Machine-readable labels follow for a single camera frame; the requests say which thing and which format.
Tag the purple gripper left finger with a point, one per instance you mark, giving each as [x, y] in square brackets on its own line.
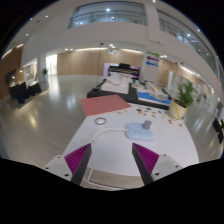
[77, 162]

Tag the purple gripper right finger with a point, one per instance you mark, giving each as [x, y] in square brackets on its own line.
[145, 160]

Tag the grey pink charger plug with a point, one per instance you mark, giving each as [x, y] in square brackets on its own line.
[147, 125]

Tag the light blue power strip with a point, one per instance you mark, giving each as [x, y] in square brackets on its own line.
[135, 131]

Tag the clear tape roll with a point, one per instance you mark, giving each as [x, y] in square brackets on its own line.
[100, 121]

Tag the red rectangular mat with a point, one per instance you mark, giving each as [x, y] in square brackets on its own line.
[103, 104]

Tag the potted green plant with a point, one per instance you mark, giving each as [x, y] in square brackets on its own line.
[178, 106]

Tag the black display platform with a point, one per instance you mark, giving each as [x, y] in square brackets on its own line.
[130, 97]

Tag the black grand piano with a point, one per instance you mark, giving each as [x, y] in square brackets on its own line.
[133, 72]

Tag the black lounge chairs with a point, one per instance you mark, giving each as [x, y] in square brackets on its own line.
[22, 92]

